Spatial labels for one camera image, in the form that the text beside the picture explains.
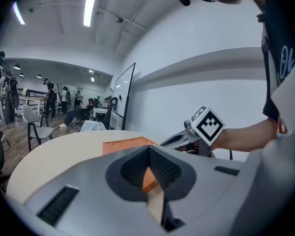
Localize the orange box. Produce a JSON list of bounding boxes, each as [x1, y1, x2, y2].
[[102, 136, 161, 194]]

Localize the grey chair with black legs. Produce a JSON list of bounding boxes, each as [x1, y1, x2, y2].
[[22, 104, 55, 152]]

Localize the person's right forearm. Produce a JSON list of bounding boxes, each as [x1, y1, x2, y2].
[[210, 118, 279, 153]]

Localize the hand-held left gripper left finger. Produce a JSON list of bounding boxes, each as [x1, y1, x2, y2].
[[24, 146, 163, 236]]

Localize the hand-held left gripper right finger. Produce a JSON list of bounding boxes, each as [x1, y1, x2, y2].
[[148, 146, 244, 231]]

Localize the long ceiling light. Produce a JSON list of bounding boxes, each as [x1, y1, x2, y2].
[[83, 0, 101, 28], [12, 1, 26, 26]]

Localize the black office chair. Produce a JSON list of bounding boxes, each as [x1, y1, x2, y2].
[[71, 104, 95, 129], [98, 97, 119, 131]]

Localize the wooden-top background table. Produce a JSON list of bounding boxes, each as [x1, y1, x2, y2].
[[24, 96, 49, 116]]

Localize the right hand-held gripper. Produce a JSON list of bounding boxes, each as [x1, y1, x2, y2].
[[159, 106, 226, 157]]

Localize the white desk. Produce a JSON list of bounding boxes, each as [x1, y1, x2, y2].
[[92, 106, 109, 119]]

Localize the black-framed whiteboard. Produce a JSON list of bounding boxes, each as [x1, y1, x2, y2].
[[111, 62, 136, 131]]

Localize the white cloth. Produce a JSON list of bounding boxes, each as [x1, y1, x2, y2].
[[80, 120, 107, 133]]

